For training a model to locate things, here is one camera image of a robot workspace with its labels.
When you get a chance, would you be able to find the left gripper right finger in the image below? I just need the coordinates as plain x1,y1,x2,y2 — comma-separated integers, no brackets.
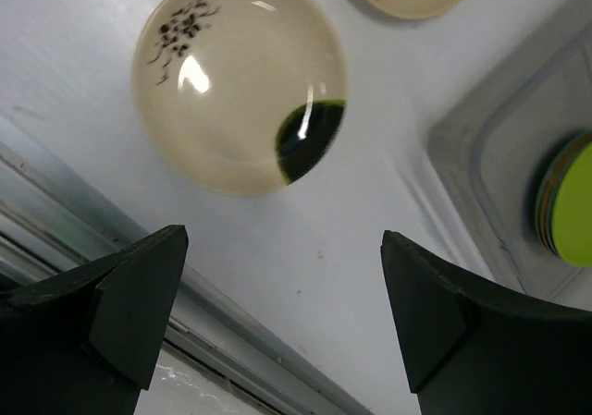
380,231,591,414

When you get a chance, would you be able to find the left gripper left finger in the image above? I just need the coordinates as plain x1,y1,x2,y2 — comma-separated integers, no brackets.
1,225,188,414

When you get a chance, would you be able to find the blue patterned plate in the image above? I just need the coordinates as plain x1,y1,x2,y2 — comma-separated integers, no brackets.
534,131,591,255

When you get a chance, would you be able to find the cream plate black patch front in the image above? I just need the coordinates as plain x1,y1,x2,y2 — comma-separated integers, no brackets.
131,0,348,195

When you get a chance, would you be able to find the green plate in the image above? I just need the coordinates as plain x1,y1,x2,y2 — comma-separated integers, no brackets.
551,144,591,267

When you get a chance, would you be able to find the clear plastic bin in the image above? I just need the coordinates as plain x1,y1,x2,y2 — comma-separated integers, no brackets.
427,0,591,301

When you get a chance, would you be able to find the white taped sheet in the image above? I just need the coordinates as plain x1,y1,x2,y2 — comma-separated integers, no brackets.
134,351,260,415

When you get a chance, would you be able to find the aluminium frame rail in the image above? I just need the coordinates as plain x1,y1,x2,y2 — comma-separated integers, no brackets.
1,120,364,414

